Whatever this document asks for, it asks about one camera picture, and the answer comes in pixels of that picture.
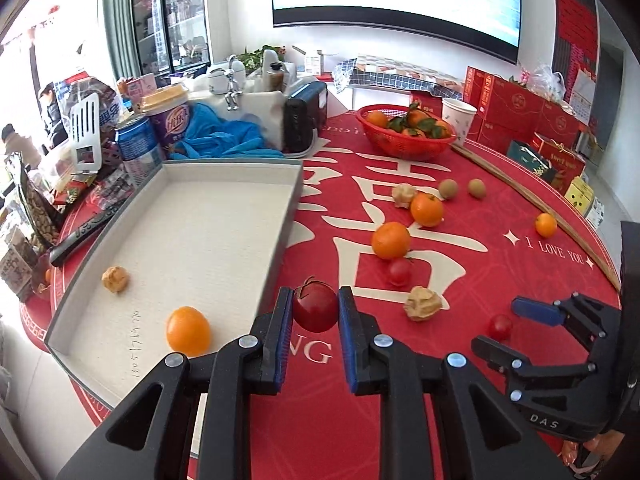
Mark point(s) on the red round tablecloth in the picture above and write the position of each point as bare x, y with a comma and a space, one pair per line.
484, 253

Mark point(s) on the white slotted spatula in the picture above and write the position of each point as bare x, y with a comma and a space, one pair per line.
85, 135

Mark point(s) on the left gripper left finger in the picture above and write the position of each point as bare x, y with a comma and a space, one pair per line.
149, 434

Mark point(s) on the white paper cup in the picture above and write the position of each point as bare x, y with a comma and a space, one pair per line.
459, 115

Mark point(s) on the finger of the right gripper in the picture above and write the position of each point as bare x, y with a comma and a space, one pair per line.
585, 318
547, 385

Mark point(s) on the pale walnut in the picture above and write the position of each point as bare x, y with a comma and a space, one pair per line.
403, 194

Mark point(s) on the brown kiwi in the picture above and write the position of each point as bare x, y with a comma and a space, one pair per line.
448, 189
477, 189

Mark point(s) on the red gift box stack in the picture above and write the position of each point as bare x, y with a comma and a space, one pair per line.
506, 111

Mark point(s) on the large mandarin orange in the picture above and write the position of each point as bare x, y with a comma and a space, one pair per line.
391, 241

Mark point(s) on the orange kumquat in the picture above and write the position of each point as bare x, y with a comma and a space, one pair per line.
188, 332

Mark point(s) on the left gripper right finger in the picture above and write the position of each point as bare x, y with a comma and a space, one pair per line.
439, 417

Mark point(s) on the blue cloth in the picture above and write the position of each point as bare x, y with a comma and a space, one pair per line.
208, 136

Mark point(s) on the black portable radio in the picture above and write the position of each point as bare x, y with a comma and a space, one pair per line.
304, 115

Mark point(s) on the red cherry tomato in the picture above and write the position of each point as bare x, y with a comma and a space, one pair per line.
315, 306

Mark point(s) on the blue drink can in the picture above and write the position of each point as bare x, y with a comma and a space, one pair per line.
138, 147

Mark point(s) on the tan walnut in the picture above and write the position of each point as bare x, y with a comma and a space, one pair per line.
422, 303

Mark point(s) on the dark green gift bag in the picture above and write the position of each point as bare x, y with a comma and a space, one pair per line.
528, 158

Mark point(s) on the red gift bag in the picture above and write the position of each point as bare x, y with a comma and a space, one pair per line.
567, 164

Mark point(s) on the red plastic fruit basket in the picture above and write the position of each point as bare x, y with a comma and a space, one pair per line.
406, 132

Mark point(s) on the long wooden stick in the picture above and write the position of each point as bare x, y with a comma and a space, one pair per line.
606, 268

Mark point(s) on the green potted plant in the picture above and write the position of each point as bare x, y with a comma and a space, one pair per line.
252, 60

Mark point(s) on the white shallow tray box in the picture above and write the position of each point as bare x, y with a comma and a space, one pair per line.
208, 235

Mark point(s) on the small red tomato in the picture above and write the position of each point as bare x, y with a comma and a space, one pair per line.
500, 327

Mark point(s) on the small round orange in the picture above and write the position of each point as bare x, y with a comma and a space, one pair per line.
545, 225

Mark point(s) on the yellow carton box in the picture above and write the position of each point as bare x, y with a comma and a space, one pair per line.
580, 195

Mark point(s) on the purple milk tea cup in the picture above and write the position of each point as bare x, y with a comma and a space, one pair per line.
169, 112

